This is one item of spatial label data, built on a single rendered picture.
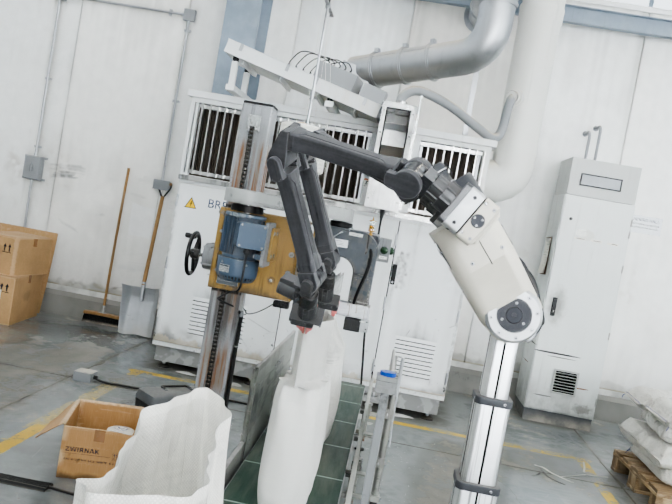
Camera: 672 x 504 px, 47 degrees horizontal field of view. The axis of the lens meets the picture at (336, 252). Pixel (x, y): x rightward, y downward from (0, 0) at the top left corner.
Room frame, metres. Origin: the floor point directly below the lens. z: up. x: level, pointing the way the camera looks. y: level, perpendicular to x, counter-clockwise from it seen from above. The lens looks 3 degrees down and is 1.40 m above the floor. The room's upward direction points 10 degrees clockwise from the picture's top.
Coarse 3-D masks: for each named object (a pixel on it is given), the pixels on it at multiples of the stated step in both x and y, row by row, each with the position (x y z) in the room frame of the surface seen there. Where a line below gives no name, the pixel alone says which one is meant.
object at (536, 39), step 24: (528, 0) 5.94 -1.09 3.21; (552, 0) 5.87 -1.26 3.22; (528, 24) 5.90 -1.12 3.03; (552, 24) 5.88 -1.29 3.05; (528, 48) 5.88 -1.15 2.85; (552, 48) 5.91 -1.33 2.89; (528, 72) 5.87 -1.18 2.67; (504, 96) 6.03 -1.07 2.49; (528, 96) 5.87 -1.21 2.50; (528, 120) 5.87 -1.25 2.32
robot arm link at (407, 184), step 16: (288, 128) 2.09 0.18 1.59; (304, 128) 2.10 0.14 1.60; (288, 144) 2.08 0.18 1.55; (304, 144) 2.07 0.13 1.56; (320, 144) 2.05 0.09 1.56; (336, 144) 2.05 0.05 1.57; (288, 160) 2.13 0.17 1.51; (336, 160) 2.05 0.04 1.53; (352, 160) 2.03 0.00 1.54; (368, 160) 2.01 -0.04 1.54; (384, 160) 2.00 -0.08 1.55; (400, 160) 2.02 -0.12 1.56; (416, 160) 2.00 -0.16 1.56; (384, 176) 1.97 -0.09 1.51; (400, 176) 1.95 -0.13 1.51; (416, 176) 1.94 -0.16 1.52; (400, 192) 1.97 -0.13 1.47; (416, 192) 1.95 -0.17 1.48
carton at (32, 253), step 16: (0, 240) 6.35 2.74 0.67; (16, 240) 6.32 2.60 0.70; (32, 240) 6.51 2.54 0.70; (48, 240) 6.73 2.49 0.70; (0, 256) 6.34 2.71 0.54; (16, 256) 6.33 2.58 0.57; (32, 256) 6.54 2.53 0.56; (48, 256) 6.77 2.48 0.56; (0, 272) 6.34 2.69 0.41; (16, 272) 6.36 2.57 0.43; (32, 272) 6.58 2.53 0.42
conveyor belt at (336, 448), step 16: (352, 384) 4.65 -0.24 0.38; (352, 400) 4.25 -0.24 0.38; (336, 416) 3.85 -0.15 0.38; (352, 416) 3.91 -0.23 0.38; (336, 432) 3.57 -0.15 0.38; (352, 432) 3.62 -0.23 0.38; (256, 448) 3.14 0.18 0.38; (336, 448) 3.33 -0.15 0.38; (256, 464) 2.95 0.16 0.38; (320, 464) 3.08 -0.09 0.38; (336, 464) 3.12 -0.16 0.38; (240, 480) 2.75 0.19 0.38; (256, 480) 2.78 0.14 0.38; (320, 480) 2.90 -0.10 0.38; (336, 480) 2.93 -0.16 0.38; (224, 496) 2.58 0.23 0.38; (240, 496) 2.60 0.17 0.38; (256, 496) 2.63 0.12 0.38; (320, 496) 2.73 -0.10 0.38; (336, 496) 2.76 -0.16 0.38
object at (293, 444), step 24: (312, 336) 2.52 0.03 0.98; (312, 360) 2.55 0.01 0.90; (288, 384) 2.50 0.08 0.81; (312, 384) 2.54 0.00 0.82; (288, 408) 2.47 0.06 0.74; (312, 408) 2.47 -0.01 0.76; (288, 432) 2.46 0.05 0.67; (312, 432) 2.48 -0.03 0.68; (264, 456) 2.50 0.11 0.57; (288, 456) 2.46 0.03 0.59; (312, 456) 2.50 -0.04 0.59; (264, 480) 2.48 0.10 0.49; (288, 480) 2.46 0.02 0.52; (312, 480) 2.62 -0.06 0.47
